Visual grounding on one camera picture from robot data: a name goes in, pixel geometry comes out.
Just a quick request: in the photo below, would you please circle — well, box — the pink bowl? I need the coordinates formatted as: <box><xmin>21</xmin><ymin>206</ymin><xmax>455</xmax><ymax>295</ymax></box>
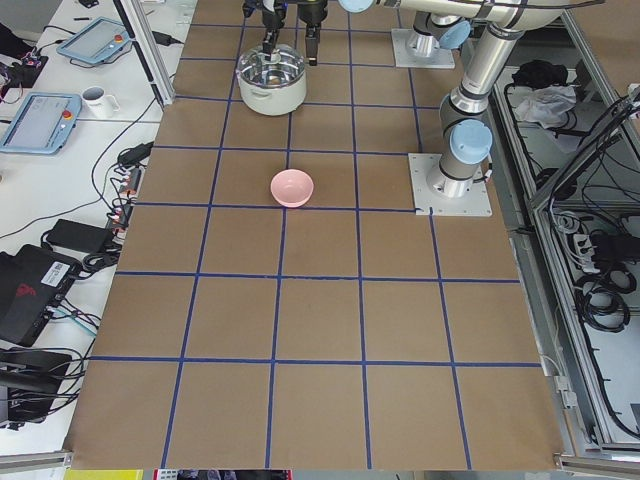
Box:
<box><xmin>270</xmin><ymin>169</ymin><xmax>315</xmax><ymax>208</ymax></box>

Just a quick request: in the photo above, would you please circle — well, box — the blue teach pendant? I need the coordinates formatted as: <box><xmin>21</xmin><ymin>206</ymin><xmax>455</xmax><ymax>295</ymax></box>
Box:
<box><xmin>56</xmin><ymin>17</ymin><xmax>131</xmax><ymax>65</ymax></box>
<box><xmin>1</xmin><ymin>92</ymin><xmax>82</xmax><ymax>155</ymax></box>

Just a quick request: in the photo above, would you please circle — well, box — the white mug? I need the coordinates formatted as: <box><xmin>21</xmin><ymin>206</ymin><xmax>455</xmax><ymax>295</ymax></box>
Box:
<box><xmin>81</xmin><ymin>86</ymin><xmax>121</xmax><ymax>119</ymax></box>

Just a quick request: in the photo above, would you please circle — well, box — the white cooking pot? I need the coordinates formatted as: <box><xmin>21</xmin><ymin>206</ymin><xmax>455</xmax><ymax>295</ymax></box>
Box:
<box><xmin>236</xmin><ymin>44</ymin><xmax>307</xmax><ymax>116</ymax></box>

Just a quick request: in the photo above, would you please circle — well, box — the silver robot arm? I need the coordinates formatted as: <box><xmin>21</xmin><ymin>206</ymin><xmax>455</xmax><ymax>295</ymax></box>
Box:
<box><xmin>242</xmin><ymin>1</ymin><xmax>471</xmax><ymax>66</ymax></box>
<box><xmin>380</xmin><ymin>1</ymin><xmax>569</xmax><ymax>199</ymax></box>

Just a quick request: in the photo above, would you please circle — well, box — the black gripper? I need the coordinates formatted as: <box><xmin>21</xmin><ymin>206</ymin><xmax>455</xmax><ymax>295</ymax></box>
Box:
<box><xmin>242</xmin><ymin>0</ymin><xmax>287</xmax><ymax>61</ymax></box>
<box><xmin>297</xmin><ymin>0</ymin><xmax>328</xmax><ymax>66</ymax></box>

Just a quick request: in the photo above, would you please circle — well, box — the far blue teach pendant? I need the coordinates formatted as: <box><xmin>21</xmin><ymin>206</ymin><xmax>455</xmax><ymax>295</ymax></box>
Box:
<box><xmin>56</xmin><ymin>17</ymin><xmax>131</xmax><ymax>65</ymax></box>

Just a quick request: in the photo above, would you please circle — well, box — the white cloth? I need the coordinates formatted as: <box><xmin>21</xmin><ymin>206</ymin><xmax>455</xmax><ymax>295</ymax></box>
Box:
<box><xmin>514</xmin><ymin>86</ymin><xmax>577</xmax><ymax>128</ymax></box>

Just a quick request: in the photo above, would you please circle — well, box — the near blue teach pendant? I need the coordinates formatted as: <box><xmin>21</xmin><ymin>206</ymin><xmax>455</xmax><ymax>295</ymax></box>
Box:
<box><xmin>1</xmin><ymin>92</ymin><xmax>82</xmax><ymax>155</ymax></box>

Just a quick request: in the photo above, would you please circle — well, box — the aluminium frame post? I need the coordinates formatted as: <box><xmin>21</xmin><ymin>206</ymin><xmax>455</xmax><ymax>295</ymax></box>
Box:
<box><xmin>113</xmin><ymin>0</ymin><xmax>175</xmax><ymax>108</ymax></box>

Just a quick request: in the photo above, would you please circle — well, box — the black power adapter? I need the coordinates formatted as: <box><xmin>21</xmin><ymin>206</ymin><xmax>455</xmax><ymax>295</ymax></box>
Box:
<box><xmin>41</xmin><ymin>219</ymin><xmax>114</xmax><ymax>253</ymax></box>

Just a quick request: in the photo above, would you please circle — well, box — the brown paper table mat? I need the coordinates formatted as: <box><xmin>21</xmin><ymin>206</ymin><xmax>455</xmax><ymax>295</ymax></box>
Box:
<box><xmin>66</xmin><ymin>1</ymin><xmax>563</xmax><ymax>470</ymax></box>

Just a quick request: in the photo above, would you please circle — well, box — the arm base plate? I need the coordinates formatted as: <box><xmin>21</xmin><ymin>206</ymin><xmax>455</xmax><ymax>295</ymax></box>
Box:
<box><xmin>408</xmin><ymin>153</ymin><xmax>492</xmax><ymax>217</ymax></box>
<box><xmin>391</xmin><ymin>29</ymin><xmax>455</xmax><ymax>70</ymax></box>

